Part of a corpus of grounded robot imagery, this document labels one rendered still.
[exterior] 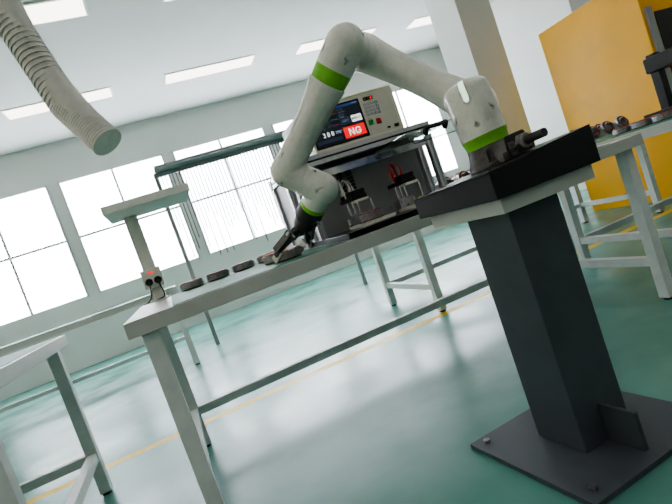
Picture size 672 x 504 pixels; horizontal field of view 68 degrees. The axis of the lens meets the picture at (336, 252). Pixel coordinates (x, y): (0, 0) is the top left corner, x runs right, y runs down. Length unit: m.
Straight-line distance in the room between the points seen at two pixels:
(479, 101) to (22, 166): 7.77
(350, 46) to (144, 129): 7.21
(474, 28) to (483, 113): 4.82
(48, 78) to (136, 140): 5.69
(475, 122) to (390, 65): 0.38
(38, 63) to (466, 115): 2.17
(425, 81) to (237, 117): 7.24
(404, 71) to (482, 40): 4.60
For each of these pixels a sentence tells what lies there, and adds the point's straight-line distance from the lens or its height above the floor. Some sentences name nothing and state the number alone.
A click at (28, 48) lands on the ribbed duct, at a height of 2.11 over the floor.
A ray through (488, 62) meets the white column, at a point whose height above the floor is 1.91.
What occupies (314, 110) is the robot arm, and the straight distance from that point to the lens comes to 1.58.
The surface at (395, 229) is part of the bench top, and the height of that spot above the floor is 0.73.
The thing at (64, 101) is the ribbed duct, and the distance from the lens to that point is 2.85.
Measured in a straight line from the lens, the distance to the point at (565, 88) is 5.91.
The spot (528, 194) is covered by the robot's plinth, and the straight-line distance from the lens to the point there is 1.33.
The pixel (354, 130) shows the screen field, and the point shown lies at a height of 1.17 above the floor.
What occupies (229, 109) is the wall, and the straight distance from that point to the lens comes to 8.77.
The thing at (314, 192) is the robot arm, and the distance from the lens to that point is 1.62.
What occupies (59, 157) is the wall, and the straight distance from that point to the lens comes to 8.61.
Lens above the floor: 0.83
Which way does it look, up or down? 3 degrees down
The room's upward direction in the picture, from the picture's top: 19 degrees counter-clockwise
